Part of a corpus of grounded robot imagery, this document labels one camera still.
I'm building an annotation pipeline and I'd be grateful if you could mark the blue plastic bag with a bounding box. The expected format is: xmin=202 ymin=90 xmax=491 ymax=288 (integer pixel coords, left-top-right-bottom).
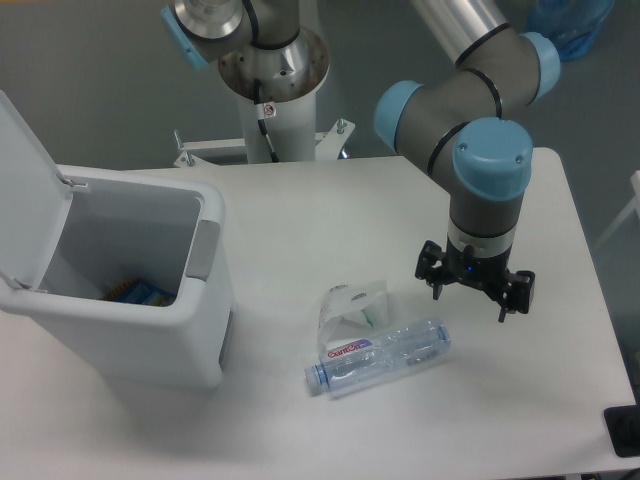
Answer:
xmin=526 ymin=0 xmax=615 ymax=62

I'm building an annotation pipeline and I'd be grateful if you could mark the white trash can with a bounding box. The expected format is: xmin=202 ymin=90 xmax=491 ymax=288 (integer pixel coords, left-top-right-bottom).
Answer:
xmin=1 ymin=165 xmax=233 ymax=388

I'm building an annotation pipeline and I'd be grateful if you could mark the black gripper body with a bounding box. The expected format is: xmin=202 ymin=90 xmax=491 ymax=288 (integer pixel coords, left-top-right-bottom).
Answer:
xmin=435 ymin=240 xmax=511 ymax=295

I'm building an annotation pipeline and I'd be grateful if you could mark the white paper package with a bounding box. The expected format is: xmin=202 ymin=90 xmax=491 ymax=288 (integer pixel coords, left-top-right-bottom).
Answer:
xmin=317 ymin=280 xmax=391 ymax=354

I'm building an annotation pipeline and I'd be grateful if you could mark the black device at table edge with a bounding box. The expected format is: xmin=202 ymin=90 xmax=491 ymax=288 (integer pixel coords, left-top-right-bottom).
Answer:
xmin=603 ymin=405 xmax=639 ymax=458

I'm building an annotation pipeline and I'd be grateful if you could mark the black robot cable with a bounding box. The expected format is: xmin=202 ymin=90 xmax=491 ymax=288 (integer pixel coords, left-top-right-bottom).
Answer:
xmin=252 ymin=78 xmax=280 ymax=164

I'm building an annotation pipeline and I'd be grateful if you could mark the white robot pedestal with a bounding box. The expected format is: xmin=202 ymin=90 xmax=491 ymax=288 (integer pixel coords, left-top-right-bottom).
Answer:
xmin=174 ymin=27 xmax=355 ymax=167

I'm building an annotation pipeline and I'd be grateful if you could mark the blue orange trash in bin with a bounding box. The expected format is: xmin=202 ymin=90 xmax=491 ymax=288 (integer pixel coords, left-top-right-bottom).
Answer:
xmin=101 ymin=278 xmax=177 ymax=307

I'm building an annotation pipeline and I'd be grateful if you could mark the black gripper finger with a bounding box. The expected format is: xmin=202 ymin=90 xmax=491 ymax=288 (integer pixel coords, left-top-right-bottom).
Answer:
xmin=415 ymin=240 xmax=445 ymax=300
xmin=492 ymin=270 xmax=536 ymax=322

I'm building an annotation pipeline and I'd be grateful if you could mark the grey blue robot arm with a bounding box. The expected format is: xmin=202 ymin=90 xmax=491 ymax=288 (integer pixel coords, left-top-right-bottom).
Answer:
xmin=161 ymin=1 xmax=560 ymax=314

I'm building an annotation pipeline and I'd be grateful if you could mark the white frame at right edge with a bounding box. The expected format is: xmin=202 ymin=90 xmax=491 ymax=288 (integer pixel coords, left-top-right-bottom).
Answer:
xmin=593 ymin=170 xmax=640 ymax=253

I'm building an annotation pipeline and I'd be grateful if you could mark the clear plastic water bottle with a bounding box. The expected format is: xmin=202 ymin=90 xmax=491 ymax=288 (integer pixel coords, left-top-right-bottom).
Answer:
xmin=304 ymin=317 xmax=451 ymax=396

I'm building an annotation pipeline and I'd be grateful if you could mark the white trash can lid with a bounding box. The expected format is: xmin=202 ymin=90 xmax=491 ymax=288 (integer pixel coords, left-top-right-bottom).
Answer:
xmin=1 ymin=94 xmax=89 ymax=290

